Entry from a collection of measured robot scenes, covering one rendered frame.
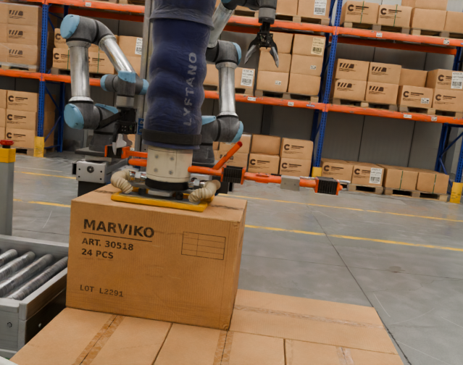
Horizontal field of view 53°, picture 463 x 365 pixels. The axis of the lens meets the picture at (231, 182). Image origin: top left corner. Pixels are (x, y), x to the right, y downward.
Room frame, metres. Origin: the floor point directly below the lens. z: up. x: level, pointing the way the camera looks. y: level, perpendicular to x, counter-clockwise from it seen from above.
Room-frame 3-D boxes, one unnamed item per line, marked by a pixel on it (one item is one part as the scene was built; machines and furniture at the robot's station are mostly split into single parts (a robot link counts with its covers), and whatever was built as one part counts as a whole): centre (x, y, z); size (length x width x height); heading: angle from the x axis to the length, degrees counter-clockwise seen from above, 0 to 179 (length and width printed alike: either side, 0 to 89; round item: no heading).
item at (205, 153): (2.35, 0.17, 1.09); 0.15 x 0.15 x 0.10
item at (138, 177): (1.76, 0.24, 1.01); 0.34 x 0.25 x 0.06; 85
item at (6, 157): (2.33, 1.15, 0.50); 0.07 x 0.07 x 1.00; 86
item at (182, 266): (1.76, 0.24, 0.74); 0.60 x 0.40 x 0.40; 85
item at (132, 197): (1.66, 0.25, 0.97); 0.34 x 0.10 x 0.05; 85
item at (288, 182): (1.72, -0.22, 1.07); 0.07 x 0.07 x 0.04; 85
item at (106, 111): (2.35, 0.67, 1.20); 0.13 x 0.12 x 0.14; 140
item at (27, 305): (1.79, 0.62, 0.58); 0.70 x 0.03 x 0.06; 176
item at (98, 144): (2.36, 0.67, 1.09); 0.15 x 0.15 x 0.10
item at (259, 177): (1.86, 0.04, 1.07); 0.93 x 0.30 x 0.04; 85
